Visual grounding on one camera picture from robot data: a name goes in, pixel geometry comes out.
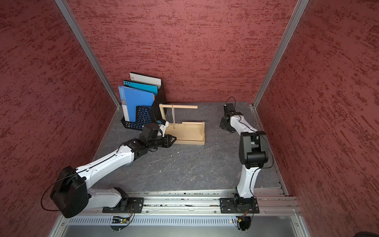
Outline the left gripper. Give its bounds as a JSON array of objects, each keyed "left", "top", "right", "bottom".
[{"left": 148, "top": 134, "right": 177, "bottom": 149}]

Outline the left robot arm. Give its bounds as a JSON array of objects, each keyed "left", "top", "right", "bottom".
[{"left": 50, "top": 120, "right": 176, "bottom": 218}]

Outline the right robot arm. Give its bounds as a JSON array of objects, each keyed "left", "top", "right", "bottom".
[{"left": 220, "top": 103, "right": 268, "bottom": 214}]

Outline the wooden jewelry display stand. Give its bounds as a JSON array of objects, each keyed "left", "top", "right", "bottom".
[{"left": 159, "top": 104, "right": 205, "bottom": 145}]

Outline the black mesh file organizer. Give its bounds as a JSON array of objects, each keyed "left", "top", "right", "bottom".
[{"left": 121, "top": 85, "right": 167, "bottom": 130}]

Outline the teal folder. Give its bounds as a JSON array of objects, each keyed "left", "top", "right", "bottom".
[{"left": 123, "top": 81, "right": 158, "bottom": 96}]

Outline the white folder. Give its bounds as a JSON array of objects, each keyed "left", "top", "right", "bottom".
[{"left": 130, "top": 72, "right": 162, "bottom": 89}]

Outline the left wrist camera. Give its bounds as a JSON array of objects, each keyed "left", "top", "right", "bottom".
[{"left": 158, "top": 120, "right": 169, "bottom": 137}]

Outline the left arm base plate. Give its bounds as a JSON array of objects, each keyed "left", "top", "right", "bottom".
[{"left": 102, "top": 197, "right": 144, "bottom": 214}]

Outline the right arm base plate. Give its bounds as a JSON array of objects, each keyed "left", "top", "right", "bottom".
[{"left": 219, "top": 197, "right": 260, "bottom": 214}]

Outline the aluminium rail frame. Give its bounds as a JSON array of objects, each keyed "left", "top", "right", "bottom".
[{"left": 50, "top": 188, "right": 310, "bottom": 237}]

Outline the left aluminium corner post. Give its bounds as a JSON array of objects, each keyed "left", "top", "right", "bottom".
[{"left": 55, "top": 0, "right": 121, "bottom": 109}]

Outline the aluminium corner post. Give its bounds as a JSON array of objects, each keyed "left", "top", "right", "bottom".
[
  {"left": 253, "top": 0, "right": 309, "bottom": 109},
  {"left": 55, "top": 0, "right": 121, "bottom": 109}
]

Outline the right aluminium corner post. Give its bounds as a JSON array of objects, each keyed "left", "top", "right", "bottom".
[{"left": 253, "top": 0, "right": 309, "bottom": 109}]

